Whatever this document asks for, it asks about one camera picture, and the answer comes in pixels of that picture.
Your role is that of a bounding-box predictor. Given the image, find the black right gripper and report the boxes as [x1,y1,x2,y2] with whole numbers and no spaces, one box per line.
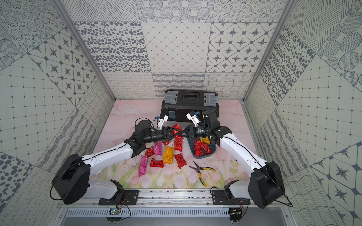
[179,125,210,140]

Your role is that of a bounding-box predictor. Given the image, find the red tea bag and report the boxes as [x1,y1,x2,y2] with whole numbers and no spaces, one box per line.
[174,153,187,169]
[163,124,183,146]
[146,147,155,158]
[150,158,165,168]
[173,137,183,152]

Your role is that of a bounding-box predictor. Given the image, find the teal plastic storage box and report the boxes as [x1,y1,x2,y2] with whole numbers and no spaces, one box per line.
[185,124,216,159]

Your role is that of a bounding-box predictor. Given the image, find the magenta tea bag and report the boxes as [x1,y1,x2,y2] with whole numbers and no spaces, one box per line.
[138,155,148,177]
[153,141,162,156]

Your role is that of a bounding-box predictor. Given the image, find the yellow tea bag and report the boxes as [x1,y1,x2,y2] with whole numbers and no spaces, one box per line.
[163,147,174,164]
[200,137,211,145]

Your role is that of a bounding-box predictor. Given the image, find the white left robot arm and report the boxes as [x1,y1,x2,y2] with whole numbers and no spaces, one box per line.
[51,120,182,205]

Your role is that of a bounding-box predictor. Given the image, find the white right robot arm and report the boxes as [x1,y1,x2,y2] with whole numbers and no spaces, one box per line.
[185,110,286,209]

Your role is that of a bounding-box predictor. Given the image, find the pile of red tea bags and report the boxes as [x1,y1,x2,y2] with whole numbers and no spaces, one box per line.
[193,140,213,157]

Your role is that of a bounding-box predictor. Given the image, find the black plastic toolbox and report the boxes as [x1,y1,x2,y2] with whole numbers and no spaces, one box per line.
[161,89,219,122]

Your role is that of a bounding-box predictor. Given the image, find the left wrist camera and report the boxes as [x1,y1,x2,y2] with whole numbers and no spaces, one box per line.
[154,114,168,130]

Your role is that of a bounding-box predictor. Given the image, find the yellow handled pliers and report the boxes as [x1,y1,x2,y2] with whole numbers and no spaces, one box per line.
[189,160,216,187]

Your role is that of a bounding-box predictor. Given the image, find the aluminium mounting rail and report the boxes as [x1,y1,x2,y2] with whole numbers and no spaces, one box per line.
[53,188,292,218]

